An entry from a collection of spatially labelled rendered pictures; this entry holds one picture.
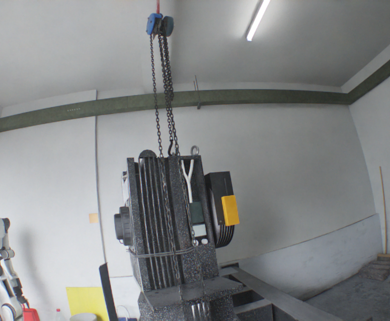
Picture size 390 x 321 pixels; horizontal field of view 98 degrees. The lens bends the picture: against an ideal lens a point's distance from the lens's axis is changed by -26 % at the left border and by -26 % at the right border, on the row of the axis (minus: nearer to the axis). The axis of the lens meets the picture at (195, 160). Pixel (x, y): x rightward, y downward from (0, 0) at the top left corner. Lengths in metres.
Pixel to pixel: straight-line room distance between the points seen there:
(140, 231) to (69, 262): 1.54
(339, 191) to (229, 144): 1.70
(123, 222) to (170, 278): 0.38
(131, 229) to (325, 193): 2.55
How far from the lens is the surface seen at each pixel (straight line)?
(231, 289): 1.11
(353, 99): 3.92
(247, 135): 2.78
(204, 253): 1.28
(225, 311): 1.26
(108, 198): 2.49
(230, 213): 1.23
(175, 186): 1.24
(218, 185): 1.25
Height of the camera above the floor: 1.26
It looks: 14 degrees up
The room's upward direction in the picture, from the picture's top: 9 degrees counter-clockwise
